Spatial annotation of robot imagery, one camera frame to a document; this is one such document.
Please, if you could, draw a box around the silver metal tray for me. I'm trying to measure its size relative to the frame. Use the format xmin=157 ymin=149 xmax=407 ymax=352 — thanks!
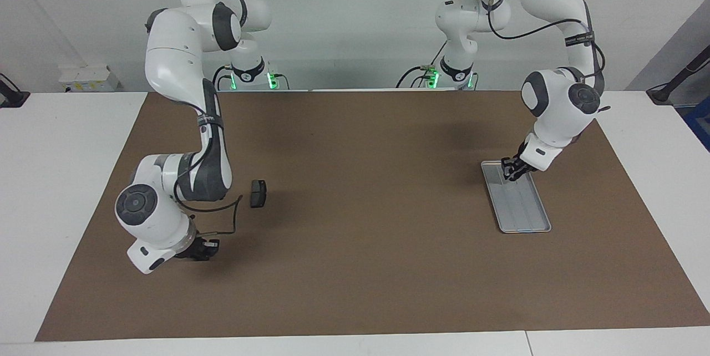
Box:
xmin=480 ymin=160 xmax=552 ymax=234

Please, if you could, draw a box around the brown table mat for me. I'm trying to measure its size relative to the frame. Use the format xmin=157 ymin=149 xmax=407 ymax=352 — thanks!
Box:
xmin=34 ymin=90 xmax=710 ymax=342

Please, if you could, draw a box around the black left base cable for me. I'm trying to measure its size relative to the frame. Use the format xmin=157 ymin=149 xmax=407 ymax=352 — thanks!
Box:
xmin=395 ymin=40 xmax=450 ymax=89

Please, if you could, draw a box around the black table clamp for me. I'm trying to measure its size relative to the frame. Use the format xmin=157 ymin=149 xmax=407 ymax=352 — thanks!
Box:
xmin=0 ymin=73 xmax=31 ymax=108

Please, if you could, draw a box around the blue object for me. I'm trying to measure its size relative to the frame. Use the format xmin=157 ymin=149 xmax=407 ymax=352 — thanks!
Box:
xmin=683 ymin=104 xmax=710 ymax=151

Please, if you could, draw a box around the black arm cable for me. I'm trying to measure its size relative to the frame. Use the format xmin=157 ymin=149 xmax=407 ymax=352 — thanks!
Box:
xmin=174 ymin=118 xmax=244 ymax=235
xmin=486 ymin=0 xmax=607 ymax=78

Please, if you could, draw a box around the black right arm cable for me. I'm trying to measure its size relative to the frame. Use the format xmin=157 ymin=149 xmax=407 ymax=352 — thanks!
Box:
xmin=174 ymin=118 xmax=244 ymax=235

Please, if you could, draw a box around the black right base cable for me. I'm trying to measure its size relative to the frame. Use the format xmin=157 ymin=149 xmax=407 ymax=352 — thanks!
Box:
xmin=212 ymin=65 xmax=235 ymax=91

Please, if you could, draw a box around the black base cable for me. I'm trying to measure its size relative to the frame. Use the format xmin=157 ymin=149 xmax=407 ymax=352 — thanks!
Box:
xmin=212 ymin=65 xmax=235 ymax=91
xmin=395 ymin=40 xmax=450 ymax=89

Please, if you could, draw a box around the white box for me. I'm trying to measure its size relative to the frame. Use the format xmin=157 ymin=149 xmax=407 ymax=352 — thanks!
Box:
xmin=58 ymin=65 xmax=120 ymax=93

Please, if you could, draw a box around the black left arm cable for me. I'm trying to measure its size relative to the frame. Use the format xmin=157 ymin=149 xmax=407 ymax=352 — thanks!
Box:
xmin=486 ymin=0 xmax=607 ymax=78

